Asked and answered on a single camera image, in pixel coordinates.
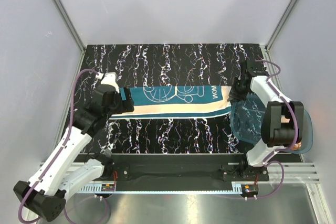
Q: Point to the slotted grey cable duct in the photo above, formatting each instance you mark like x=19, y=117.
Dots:
x=95, y=188

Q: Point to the aluminium front rail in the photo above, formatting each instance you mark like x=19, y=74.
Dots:
x=293, y=173

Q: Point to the orange cartoon print towel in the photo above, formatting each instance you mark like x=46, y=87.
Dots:
x=298, y=145

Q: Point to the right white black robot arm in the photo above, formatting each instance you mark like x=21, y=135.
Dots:
x=275, y=136

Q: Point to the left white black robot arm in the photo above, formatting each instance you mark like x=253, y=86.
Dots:
x=48, y=190

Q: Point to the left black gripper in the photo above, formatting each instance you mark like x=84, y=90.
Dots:
x=125, y=106

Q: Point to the right small connector board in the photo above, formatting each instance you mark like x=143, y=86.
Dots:
x=250, y=190

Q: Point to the blue translucent plastic tray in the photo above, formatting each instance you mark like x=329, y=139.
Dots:
x=246, y=118

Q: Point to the left small connector board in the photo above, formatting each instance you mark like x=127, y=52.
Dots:
x=108, y=187

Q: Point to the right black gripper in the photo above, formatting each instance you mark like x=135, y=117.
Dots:
x=233, y=96

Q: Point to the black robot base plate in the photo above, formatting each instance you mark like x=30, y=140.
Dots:
x=180, y=171

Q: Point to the teal and cream towel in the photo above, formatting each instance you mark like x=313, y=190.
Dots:
x=178, y=102

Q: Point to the left aluminium frame post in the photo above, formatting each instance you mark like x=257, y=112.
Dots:
x=69, y=24

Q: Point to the aluminium frame post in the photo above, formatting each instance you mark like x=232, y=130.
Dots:
x=286, y=14
x=69, y=24

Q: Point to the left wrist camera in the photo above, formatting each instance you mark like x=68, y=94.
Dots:
x=109, y=78

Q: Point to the small connector board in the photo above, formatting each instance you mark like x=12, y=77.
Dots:
x=250, y=190
x=108, y=187

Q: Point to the right aluminium frame post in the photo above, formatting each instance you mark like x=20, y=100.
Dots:
x=286, y=14

